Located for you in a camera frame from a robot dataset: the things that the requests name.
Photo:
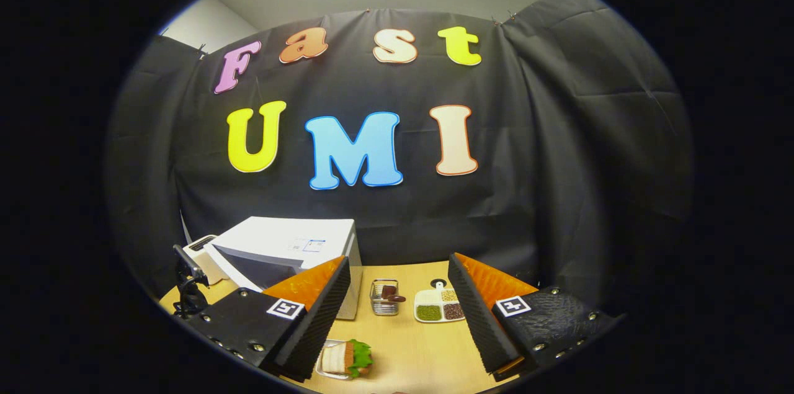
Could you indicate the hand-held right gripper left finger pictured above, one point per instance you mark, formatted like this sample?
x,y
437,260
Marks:
x,y
316,319

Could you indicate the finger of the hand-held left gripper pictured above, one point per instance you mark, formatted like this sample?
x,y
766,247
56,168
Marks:
x,y
189,262

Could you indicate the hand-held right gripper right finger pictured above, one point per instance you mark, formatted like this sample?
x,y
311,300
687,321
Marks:
x,y
477,313

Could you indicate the lettuce sandwich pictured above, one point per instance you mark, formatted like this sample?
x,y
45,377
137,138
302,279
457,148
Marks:
x,y
350,358

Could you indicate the white microwave oven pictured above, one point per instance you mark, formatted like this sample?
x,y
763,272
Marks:
x,y
279,236

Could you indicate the white toaster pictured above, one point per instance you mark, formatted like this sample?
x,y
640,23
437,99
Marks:
x,y
201,248

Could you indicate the white rectangular tray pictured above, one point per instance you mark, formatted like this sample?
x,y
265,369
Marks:
x,y
322,368

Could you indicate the white divided bean dish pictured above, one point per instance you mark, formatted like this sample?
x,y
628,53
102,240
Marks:
x,y
428,312

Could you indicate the brown spoon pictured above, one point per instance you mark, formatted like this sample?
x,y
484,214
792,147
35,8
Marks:
x,y
392,296

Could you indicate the black backdrop cloth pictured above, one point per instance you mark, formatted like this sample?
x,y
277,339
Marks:
x,y
558,133

